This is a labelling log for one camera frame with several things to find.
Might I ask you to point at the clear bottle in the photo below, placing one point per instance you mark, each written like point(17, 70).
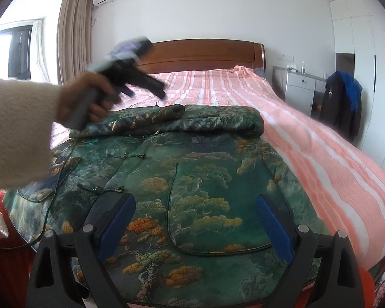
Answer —
point(303, 67)

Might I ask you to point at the green printed jacket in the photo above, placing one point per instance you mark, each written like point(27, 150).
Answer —
point(192, 192)

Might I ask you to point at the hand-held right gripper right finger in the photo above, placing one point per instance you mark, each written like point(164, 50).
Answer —
point(276, 227)

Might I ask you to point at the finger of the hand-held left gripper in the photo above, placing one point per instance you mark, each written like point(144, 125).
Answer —
point(152, 85)
point(127, 90)

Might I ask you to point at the white wardrobe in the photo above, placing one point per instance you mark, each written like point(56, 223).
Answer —
point(365, 70)

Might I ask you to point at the beige curtain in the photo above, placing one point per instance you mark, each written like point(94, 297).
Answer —
point(75, 38)

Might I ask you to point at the person's left hand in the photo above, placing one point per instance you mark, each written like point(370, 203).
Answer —
point(98, 107)

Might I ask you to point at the wooden headboard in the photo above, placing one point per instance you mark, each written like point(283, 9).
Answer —
point(205, 54)

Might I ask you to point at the window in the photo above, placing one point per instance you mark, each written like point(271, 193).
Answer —
point(16, 51)

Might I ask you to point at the pink striped bed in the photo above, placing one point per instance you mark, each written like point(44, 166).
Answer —
point(324, 154)

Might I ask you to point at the grey pillow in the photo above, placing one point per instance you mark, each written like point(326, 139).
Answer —
point(260, 71)

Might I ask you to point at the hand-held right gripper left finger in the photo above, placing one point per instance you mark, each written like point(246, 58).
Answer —
point(115, 227)

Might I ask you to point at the dark jacket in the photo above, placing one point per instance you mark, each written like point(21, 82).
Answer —
point(337, 109)

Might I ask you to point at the white sheer curtain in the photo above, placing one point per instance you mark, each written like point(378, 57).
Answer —
point(43, 51)

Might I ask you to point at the blue cloth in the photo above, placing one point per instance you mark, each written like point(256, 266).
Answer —
point(351, 86)

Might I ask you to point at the white drawer cabinet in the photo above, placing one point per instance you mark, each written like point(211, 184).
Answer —
point(300, 86)

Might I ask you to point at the white wall socket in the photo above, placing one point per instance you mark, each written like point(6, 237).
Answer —
point(286, 57)

